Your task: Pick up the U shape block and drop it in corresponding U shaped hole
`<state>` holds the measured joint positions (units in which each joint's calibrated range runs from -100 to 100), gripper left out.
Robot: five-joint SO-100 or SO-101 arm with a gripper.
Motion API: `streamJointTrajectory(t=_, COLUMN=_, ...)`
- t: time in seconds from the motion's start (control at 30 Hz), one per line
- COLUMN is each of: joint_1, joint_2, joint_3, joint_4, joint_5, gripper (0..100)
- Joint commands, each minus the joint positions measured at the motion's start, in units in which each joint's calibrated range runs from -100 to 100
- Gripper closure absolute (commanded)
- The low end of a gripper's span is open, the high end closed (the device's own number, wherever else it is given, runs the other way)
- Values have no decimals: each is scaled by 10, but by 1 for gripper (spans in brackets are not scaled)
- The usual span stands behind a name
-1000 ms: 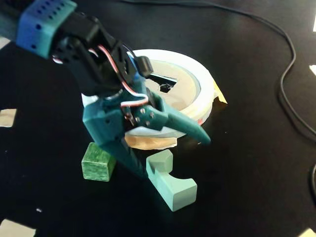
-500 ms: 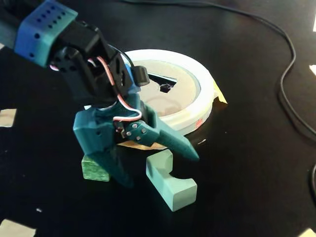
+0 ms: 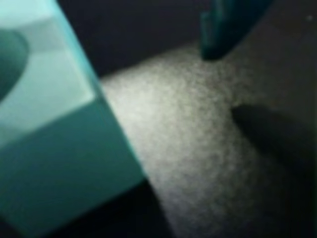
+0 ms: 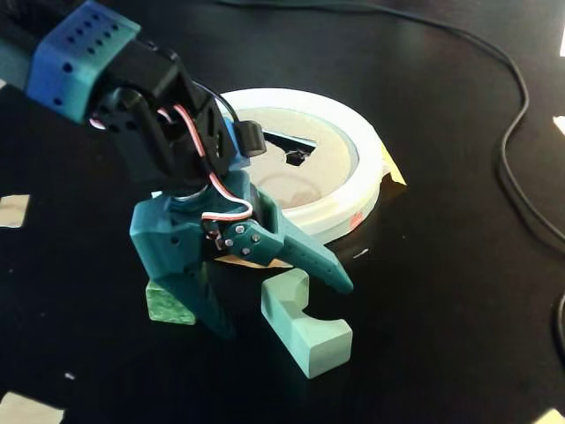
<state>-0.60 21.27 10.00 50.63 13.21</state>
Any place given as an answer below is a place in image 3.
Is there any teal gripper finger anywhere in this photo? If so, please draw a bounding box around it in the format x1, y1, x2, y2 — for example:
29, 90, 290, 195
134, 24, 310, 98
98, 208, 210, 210
200, 0, 273, 62

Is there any mint green U-shaped block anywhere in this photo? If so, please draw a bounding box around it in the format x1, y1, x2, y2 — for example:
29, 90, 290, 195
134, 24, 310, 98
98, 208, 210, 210
0, 0, 150, 238

